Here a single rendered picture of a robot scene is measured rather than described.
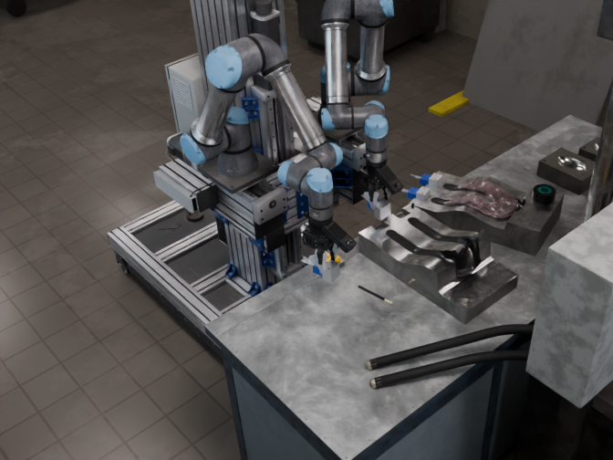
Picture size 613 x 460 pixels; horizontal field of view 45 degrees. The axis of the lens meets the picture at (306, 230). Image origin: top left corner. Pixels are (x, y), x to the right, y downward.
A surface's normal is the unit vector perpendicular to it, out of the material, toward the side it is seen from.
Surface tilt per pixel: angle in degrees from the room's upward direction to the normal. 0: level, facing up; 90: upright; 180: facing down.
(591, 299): 90
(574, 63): 72
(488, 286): 0
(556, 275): 90
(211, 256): 0
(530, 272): 0
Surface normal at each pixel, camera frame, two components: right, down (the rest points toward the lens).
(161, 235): -0.05, -0.79
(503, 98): -0.74, 0.17
